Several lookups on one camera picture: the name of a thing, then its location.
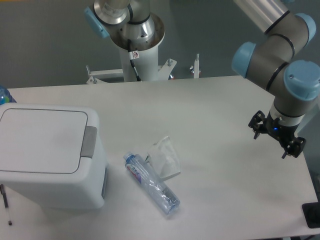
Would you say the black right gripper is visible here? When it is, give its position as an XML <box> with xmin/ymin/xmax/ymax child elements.
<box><xmin>248</xmin><ymin>110</ymin><xmax>307</xmax><ymax>159</ymax></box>

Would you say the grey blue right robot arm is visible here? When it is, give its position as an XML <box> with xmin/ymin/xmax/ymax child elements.
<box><xmin>231</xmin><ymin>0</ymin><xmax>320</xmax><ymax>152</ymax></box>

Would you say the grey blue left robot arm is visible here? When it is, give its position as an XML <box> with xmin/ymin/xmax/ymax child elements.
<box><xmin>84</xmin><ymin>0</ymin><xmax>316</xmax><ymax>157</ymax></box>

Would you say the white plastic trash can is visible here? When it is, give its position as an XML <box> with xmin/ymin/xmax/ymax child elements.
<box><xmin>0</xmin><ymin>103</ymin><xmax>108</xmax><ymax>210</ymax></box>

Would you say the white trash can lid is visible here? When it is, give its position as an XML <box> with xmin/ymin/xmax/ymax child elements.
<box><xmin>0</xmin><ymin>104</ymin><xmax>99</xmax><ymax>174</ymax></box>

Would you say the black clamp at table edge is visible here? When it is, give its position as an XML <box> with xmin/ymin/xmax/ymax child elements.
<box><xmin>302</xmin><ymin>202</ymin><xmax>320</xmax><ymax>229</ymax></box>

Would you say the clear crushed plastic bottle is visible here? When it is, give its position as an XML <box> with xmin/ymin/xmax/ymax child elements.
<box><xmin>123</xmin><ymin>152</ymin><xmax>180</xmax><ymax>216</ymax></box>

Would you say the blue water bottle at edge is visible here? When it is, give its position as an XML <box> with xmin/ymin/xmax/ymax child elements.
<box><xmin>0</xmin><ymin>85</ymin><xmax>17</xmax><ymax>105</ymax></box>

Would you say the black and white pen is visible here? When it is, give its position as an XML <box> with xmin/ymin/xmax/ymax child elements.
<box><xmin>0</xmin><ymin>184</ymin><xmax>13</xmax><ymax>226</ymax></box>

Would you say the white levelling foot bracket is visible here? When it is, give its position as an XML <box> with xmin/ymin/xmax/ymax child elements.
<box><xmin>189</xmin><ymin>53</ymin><xmax>201</xmax><ymax>79</ymax></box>

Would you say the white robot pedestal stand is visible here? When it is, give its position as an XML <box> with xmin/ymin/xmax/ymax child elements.
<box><xmin>86</xmin><ymin>13</ymin><xmax>177</xmax><ymax>85</ymax></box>

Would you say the black cable on pedestal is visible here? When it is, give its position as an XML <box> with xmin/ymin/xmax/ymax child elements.
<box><xmin>126</xmin><ymin>38</ymin><xmax>143</xmax><ymax>82</ymax></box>

